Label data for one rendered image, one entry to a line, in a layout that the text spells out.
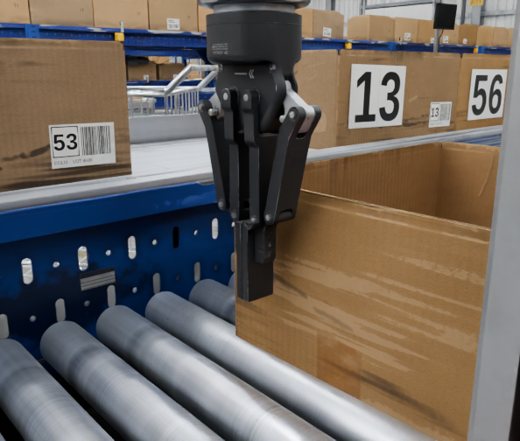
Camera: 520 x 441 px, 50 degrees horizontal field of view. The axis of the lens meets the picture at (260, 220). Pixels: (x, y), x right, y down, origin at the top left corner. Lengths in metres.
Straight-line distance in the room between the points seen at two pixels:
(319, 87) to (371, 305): 0.60
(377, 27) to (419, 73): 7.33
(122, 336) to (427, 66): 0.81
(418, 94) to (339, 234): 0.73
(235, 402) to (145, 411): 0.08
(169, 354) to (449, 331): 0.28
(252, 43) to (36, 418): 0.34
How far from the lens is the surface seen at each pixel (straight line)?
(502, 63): 1.45
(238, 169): 0.47
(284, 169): 0.43
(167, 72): 10.97
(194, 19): 6.30
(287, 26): 0.44
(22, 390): 0.56
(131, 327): 0.64
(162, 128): 1.13
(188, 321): 0.65
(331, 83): 0.98
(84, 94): 0.70
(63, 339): 0.63
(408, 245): 0.42
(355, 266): 0.45
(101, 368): 0.56
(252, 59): 0.43
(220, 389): 0.52
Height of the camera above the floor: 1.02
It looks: 15 degrees down
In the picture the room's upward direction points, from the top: straight up
